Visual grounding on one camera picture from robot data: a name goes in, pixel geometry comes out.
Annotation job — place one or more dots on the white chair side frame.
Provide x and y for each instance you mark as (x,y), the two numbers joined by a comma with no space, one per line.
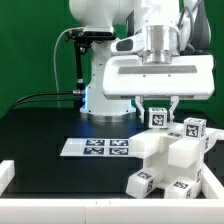
(169,148)

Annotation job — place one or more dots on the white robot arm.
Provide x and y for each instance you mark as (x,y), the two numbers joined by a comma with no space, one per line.
(171,28)

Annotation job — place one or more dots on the white front barrier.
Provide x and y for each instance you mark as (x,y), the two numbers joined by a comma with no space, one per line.
(111,211)

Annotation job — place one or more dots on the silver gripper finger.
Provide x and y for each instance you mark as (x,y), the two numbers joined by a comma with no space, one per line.
(142,112)
(174,101)

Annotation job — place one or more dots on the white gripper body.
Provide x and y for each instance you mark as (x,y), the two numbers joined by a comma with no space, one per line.
(188,77)

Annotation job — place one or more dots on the white barrier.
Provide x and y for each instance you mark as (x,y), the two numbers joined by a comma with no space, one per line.
(111,211)
(7,173)
(210,185)

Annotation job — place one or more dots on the white chair seat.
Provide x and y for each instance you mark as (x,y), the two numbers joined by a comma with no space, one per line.
(180,173)

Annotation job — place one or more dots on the white left barrier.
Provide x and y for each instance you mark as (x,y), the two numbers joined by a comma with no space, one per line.
(7,173)

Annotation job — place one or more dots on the white marker sheet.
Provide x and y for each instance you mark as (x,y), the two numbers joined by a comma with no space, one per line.
(95,147)

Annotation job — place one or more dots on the black camera on stand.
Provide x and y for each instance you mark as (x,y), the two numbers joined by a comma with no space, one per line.
(83,34)

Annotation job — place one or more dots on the white right barrier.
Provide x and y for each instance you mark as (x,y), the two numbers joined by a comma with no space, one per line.
(210,185)

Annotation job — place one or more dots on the white cube front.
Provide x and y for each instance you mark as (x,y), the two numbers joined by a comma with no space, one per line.
(194,128)

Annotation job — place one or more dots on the black camera stand pole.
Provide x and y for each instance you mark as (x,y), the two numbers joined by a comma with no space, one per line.
(80,82)

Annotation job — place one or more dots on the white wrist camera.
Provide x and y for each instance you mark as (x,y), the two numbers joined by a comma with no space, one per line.
(128,46)

